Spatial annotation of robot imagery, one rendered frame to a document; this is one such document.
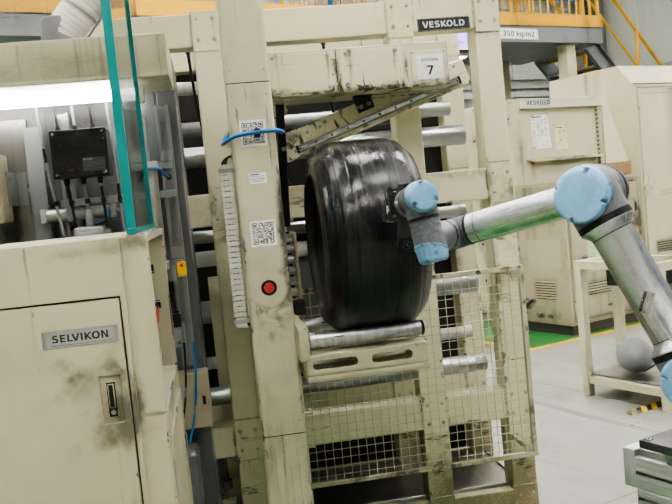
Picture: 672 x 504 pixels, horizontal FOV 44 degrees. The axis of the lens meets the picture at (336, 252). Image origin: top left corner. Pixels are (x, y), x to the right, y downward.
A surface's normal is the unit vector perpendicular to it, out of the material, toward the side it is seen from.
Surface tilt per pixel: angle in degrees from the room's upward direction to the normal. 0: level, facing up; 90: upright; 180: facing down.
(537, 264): 90
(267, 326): 90
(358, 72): 90
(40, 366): 90
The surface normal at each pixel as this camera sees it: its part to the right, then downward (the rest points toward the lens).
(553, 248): -0.86, 0.11
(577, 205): -0.62, 0.00
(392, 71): 0.15, 0.05
